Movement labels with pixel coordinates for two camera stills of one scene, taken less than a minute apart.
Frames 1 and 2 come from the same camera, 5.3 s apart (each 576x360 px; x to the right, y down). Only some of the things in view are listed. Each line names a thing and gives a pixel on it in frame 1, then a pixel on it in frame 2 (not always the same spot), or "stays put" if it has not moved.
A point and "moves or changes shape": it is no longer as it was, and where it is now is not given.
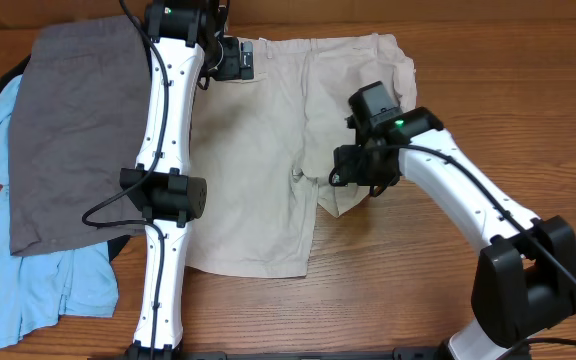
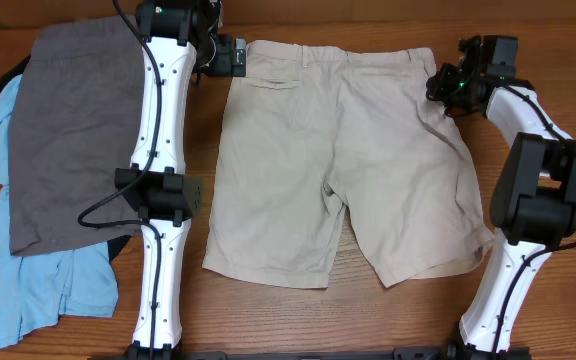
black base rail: [398, 353] stays put
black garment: [16, 69] stays put
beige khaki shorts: [263, 149] moves or changes shape
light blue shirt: [25, 293] stays put
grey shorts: [80, 115] stays put
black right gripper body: [368, 170] -> [450, 89]
